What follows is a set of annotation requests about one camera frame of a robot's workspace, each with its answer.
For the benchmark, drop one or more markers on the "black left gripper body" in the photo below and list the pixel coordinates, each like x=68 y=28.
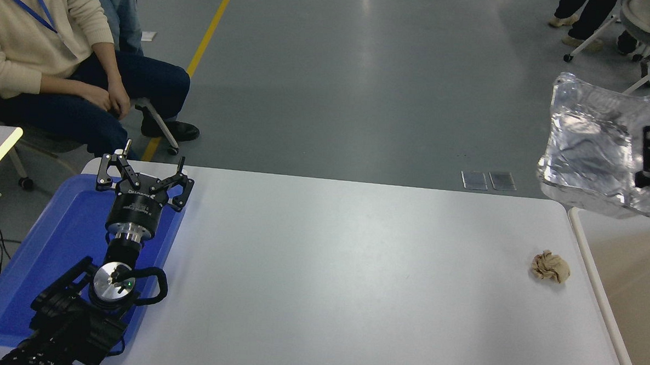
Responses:
x=136 y=210

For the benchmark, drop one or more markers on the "silver foil tray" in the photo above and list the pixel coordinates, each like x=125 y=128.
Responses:
x=590 y=144

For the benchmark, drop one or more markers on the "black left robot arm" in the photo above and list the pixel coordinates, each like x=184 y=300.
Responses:
x=72 y=325

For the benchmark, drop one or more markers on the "silver floor plate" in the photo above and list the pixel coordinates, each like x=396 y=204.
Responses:
x=503 y=181
x=474 y=180

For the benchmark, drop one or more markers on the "person's right hand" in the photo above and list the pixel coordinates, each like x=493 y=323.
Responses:
x=95 y=97

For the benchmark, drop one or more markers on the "person's left hand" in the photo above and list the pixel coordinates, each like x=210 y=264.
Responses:
x=120 y=98

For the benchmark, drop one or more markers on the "grey office chair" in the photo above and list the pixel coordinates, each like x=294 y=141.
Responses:
x=155 y=123

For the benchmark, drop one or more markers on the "white-legged chair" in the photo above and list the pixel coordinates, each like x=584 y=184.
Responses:
x=645 y=81

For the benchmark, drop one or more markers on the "blue plastic tray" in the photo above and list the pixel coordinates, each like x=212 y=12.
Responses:
x=53 y=247

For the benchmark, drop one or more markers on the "white paper scrap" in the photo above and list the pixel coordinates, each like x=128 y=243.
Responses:
x=149 y=35

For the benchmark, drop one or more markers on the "large pale bin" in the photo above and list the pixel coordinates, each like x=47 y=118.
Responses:
x=638 y=306

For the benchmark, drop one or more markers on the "crumpled tan paper ball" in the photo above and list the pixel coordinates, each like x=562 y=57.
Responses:
x=550 y=267

